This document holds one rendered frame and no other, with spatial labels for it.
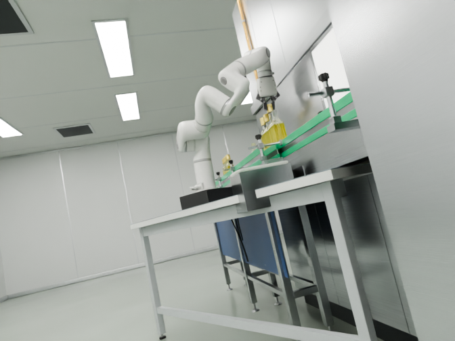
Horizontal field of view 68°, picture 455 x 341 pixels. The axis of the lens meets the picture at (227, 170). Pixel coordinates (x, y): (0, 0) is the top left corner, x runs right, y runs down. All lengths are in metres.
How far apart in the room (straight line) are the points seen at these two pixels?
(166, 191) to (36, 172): 2.62
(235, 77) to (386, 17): 0.93
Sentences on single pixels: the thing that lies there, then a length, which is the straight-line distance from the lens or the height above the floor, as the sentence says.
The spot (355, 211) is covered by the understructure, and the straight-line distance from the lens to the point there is 1.57.
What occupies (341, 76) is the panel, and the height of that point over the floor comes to 1.11.
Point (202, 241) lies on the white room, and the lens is 7.50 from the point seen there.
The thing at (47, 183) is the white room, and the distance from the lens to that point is 7.81.
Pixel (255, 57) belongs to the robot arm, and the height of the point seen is 1.36.
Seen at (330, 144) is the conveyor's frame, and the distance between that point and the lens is 1.22.
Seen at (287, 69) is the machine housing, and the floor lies 1.35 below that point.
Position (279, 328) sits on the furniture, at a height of 0.19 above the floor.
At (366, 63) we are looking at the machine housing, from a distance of 0.76.
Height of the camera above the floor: 0.68
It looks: 7 degrees up
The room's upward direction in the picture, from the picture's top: 12 degrees counter-clockwise
